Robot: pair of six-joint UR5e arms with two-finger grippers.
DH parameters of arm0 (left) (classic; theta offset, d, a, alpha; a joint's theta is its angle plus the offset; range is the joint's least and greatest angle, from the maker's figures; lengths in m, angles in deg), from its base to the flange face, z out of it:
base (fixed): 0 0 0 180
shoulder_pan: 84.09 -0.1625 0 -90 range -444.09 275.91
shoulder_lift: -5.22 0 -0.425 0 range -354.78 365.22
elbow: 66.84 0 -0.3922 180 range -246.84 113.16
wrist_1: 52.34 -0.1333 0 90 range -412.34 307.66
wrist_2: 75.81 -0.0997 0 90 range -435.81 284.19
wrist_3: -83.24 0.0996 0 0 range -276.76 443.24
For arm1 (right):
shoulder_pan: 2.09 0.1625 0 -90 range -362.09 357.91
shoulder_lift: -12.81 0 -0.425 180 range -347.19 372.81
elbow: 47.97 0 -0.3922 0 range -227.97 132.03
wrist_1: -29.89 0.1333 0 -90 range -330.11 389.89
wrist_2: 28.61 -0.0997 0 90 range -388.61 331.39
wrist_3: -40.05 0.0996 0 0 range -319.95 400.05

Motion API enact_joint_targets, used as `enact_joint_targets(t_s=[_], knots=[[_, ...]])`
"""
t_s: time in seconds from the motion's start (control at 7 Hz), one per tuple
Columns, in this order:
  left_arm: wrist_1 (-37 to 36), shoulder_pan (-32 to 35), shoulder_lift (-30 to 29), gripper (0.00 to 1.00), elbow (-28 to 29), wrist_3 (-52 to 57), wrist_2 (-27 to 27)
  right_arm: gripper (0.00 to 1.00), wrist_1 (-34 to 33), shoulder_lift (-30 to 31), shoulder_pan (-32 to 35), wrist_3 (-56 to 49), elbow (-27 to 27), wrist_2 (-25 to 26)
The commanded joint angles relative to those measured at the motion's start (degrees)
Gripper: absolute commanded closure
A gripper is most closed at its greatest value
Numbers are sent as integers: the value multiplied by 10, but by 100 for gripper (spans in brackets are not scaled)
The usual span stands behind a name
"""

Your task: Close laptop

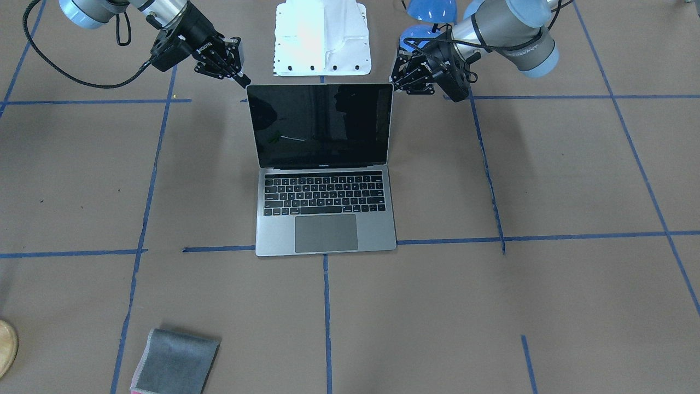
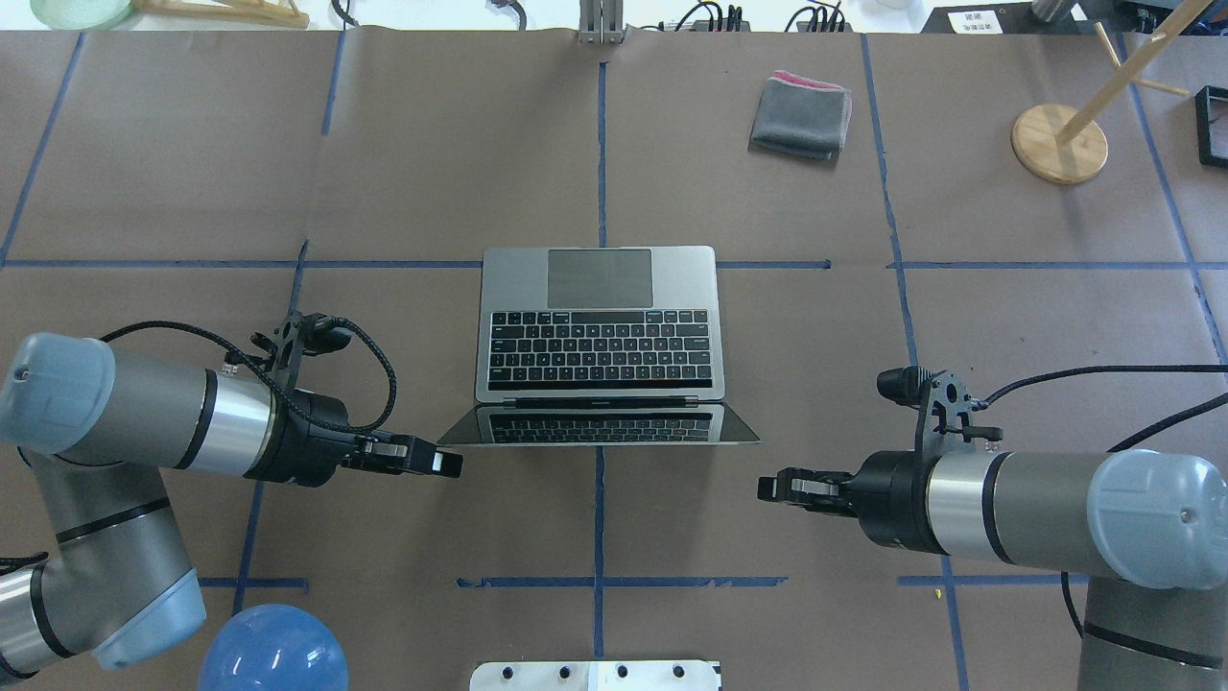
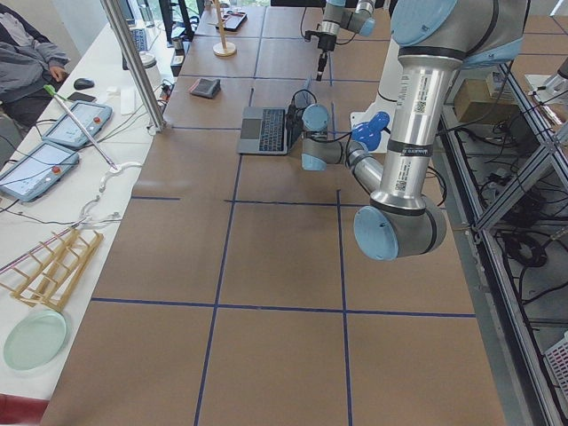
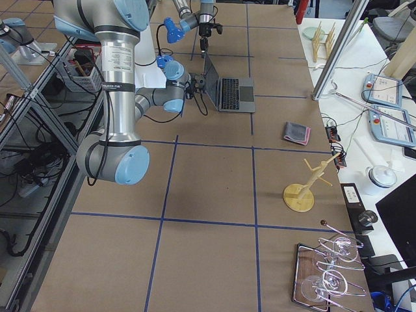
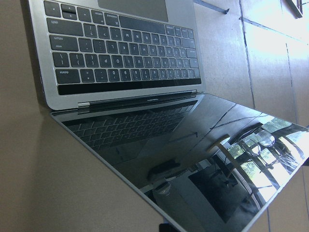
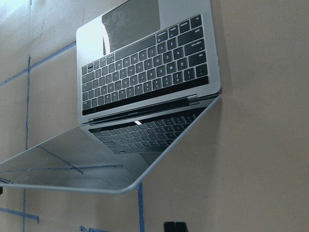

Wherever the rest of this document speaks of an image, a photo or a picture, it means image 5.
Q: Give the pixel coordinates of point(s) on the silver grey laptop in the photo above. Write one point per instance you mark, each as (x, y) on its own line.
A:
(126, 79)

